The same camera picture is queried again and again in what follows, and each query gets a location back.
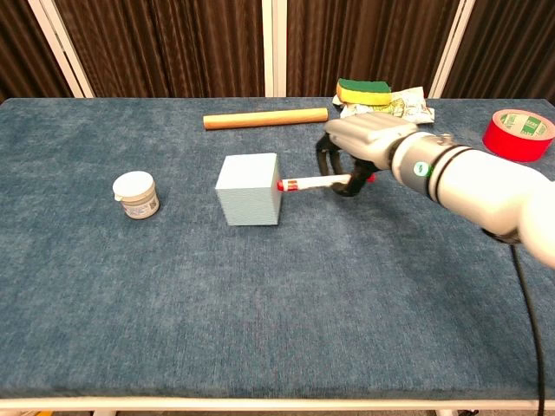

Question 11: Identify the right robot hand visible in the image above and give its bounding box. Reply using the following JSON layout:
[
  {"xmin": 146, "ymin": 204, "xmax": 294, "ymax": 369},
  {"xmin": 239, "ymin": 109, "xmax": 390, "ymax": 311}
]
[{"xmin": 315, "ymin": 113, "xmax": 420, "ymax": 200}]

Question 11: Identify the red and white marker pen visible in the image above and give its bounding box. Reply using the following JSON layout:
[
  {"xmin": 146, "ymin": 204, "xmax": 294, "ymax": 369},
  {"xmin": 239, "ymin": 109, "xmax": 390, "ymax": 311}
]
[{"xmin": 277, "ymin": 172, "xmax": 377, "ymax": 193}]

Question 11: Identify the light blue cube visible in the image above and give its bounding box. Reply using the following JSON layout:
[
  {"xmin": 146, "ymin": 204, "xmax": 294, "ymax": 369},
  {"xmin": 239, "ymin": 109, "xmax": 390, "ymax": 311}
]
[{"xmin": 215, "ymin": 152, "xmax": 284, "ymax": 228}]

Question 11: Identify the green and yellow sponge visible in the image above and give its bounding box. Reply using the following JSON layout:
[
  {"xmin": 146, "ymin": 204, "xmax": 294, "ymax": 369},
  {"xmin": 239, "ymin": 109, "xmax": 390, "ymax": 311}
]
[{"xmin": 336, "ymin": 78, "xmax": 393, "ymax": 107}]

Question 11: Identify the crumpled white printed wrapper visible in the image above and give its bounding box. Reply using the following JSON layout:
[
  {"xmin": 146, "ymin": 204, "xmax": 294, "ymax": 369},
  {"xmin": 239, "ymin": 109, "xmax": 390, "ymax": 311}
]
[{"xmin": 332, "ymin": 86, "xmax": 436, "ymax": 126}]

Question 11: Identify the dark brown curtain panel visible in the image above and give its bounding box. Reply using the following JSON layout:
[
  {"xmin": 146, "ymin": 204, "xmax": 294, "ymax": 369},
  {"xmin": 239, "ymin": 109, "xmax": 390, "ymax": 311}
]
[
  {"xmin": 53, "ymin": 0, "xmax": 266, "ymax": 99},
  {"xmin": 285, "ymin": 0, "xmax": 461, "ymax": 99},
  {"xmin": 441, "ymin": 0, "xmax": 555, "ymax": 101},
  {"xmin": 0, "ymin": 0, "xmax": 74, "ymax": 103}
]

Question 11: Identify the wooden rod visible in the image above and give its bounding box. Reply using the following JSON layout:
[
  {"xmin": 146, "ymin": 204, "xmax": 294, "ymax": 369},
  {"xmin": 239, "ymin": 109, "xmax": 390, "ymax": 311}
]
[{"xmin": 202, "ymin": 107, "xmax": 330, "ymax": 132}]

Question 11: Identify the red tape roll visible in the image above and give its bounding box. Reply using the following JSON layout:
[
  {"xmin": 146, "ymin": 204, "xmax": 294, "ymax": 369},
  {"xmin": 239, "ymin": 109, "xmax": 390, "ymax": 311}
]
[{"xmin": 481, "ymin": 108, "xmax": 555, "ymax": 164}]

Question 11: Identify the blue table mat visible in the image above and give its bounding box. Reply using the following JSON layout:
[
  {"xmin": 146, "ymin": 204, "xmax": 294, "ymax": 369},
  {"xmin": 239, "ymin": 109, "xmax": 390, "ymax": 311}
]
[{"xmin": 0, "ymin": 96, "xmax": 555, "ymax": 400}]

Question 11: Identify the small white jar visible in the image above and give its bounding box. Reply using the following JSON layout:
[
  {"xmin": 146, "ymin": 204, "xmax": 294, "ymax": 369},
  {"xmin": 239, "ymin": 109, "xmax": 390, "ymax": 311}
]
[{"xmin": 112, "ymin": 170, "xmax": 160, "ymax": 222}]

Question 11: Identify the white partition frame post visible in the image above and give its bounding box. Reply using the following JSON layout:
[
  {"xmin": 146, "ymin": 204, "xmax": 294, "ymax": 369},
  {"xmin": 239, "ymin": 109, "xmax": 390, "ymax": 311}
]
[
  {"xmin": 27, "ymin": 0, "xmax": 95, "ymax": 99},
  {"xmin": 260, "ymin": 0, "xmax": 289, "ymax": 98},
  {"xmin": 426, "ymin": 0, "xmax": 477, "ymax": 100}
]

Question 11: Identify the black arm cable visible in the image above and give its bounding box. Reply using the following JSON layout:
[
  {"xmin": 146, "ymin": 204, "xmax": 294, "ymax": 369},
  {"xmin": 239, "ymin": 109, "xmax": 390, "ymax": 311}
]
[{"xmin": 483, "ymin": 228, "xmax": 547, "ymax": 416}]

